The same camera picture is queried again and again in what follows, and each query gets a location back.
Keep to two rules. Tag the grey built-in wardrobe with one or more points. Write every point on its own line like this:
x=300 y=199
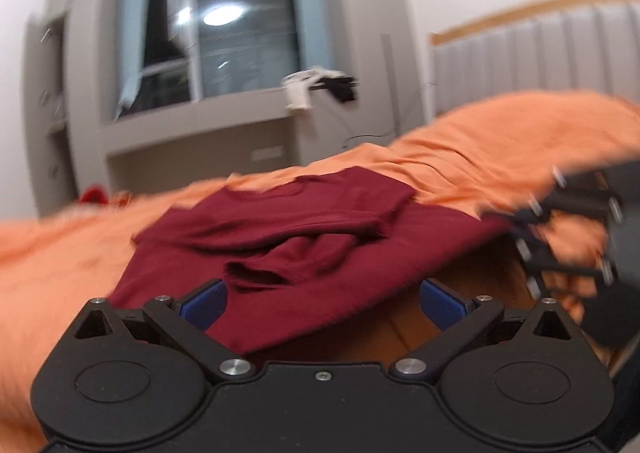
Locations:
x=360 y=23

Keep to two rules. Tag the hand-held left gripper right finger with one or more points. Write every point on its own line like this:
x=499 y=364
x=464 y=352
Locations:
x=442 y=304

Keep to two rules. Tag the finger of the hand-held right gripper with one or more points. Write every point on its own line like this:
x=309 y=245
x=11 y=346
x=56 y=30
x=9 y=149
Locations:
x=575 y=205
x=560 y=265

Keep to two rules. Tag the light blue curtain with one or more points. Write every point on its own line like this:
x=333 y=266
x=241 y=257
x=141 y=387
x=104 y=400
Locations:
x=131 y=38
x=311 y=8

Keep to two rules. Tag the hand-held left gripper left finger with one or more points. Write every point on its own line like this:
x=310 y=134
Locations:
x=204 y=304

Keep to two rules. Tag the wall socket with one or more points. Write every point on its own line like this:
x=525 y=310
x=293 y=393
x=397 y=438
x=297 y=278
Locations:
x=267 y=154

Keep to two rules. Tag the bright red cloth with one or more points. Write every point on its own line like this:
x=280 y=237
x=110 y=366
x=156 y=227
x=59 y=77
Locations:
x=92 y=195

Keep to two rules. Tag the orange blanket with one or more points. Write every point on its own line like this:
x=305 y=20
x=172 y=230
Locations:
x=500 y=148

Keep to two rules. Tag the grey padded wooden headboard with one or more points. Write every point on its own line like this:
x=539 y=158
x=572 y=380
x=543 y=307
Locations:
x=540 y=58

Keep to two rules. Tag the window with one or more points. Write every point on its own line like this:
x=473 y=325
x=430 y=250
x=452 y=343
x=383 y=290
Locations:
x=220 y=38

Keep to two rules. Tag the dark red long-sleeved shirt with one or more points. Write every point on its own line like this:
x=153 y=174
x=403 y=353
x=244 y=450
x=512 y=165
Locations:
x=300 y=253

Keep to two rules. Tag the black garment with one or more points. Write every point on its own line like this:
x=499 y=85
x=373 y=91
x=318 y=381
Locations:
x=344 y=88

